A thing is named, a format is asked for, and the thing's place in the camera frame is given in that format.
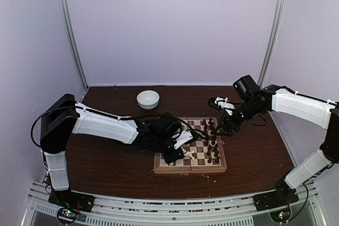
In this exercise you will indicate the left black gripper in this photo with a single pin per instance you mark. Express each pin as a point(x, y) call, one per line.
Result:
point(179, 154)

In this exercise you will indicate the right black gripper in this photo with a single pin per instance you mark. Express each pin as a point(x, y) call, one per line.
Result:
point(223, 123)

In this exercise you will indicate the wooden chess board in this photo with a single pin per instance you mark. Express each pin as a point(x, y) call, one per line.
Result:
point(201, 156)

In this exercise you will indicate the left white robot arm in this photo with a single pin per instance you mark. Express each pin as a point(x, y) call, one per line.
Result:
point(66, 116)

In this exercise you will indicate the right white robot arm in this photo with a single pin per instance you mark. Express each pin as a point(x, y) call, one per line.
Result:
point(282, 99)

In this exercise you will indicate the white ceramic bowl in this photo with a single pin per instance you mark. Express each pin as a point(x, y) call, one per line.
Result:
point(148, 99)

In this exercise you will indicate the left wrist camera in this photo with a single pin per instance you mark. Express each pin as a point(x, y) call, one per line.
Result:
point(166, 126)

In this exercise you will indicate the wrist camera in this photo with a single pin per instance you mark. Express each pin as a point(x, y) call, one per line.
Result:
point(246, 87)
point(166, 126)

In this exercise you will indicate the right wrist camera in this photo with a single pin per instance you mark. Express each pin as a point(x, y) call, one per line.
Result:
point(246, 87)

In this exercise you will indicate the aluminium front rail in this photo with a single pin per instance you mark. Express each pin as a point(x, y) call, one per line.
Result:
point(228, 210)

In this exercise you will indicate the right aluminium frame post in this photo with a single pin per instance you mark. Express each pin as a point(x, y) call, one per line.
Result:
point(272, 42)

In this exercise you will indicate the aluminium frame post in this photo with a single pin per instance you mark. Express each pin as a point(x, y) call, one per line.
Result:
point(72, 43)
point(272, 42)

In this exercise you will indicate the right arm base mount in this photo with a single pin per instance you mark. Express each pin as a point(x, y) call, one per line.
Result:
point(271, 200)

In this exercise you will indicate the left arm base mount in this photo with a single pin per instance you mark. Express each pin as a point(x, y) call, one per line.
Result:
point(72, 200)

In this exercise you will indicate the left aluminium frame post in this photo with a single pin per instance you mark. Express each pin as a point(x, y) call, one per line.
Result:
point(72, 43)

